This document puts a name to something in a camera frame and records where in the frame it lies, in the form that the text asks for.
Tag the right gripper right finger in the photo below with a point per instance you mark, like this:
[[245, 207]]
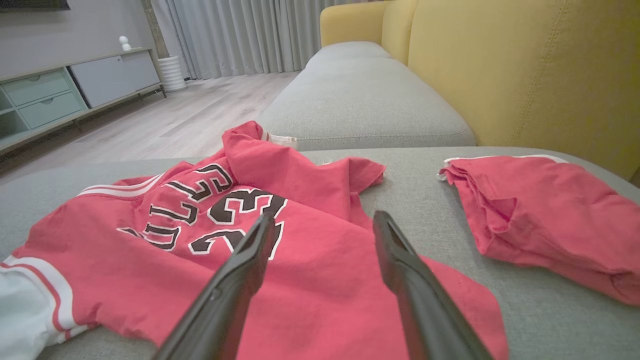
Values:
[[425, 310]]

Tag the red shorts white stripe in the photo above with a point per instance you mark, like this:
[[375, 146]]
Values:
[[550, 220]]

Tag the grey sofa seat cushion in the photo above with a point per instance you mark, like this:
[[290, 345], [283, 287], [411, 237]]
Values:
[[360, 105], [350, 50]]

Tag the red basketball jersey white sleeves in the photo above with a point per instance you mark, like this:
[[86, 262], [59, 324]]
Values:
[[300, 280]]

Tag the dark wall television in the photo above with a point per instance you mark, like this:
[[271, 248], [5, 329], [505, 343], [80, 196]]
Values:
[[30, 4]]

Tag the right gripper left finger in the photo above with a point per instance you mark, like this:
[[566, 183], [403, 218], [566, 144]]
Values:
[[235, 295]]

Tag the wide yellow sofa back cushion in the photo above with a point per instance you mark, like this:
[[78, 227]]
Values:
[[525, 70]]

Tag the grey pleated curtain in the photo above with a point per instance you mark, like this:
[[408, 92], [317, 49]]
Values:
[[240, 35]]

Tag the narrow yellow sofa back cushion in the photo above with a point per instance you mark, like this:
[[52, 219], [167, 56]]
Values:
[[397, 30]]

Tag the white ribbed vase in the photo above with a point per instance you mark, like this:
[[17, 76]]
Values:
[[171, 75]]

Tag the small white figurine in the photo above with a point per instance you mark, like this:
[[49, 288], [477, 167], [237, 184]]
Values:
[[124, 44]]

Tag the yellow sofa armrest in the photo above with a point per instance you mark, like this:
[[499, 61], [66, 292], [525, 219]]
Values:
[[350, 22]]

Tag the large grey sofa ottoman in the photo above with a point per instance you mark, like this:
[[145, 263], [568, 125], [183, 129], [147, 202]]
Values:
[[550, 320]]

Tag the low grey green tv cabinet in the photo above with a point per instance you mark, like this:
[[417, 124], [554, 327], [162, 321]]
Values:
[[60, 95]]

